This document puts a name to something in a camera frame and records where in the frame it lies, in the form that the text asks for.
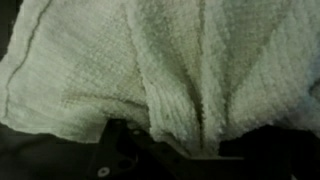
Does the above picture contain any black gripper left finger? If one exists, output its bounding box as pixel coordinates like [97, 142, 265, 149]
[85, 118, 198, 180]

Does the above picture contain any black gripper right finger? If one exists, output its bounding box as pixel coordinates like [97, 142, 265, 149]
[218, 124, 295, 180]

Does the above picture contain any white terry cloth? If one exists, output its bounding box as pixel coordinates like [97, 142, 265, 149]
[0, 0, 320, 158]

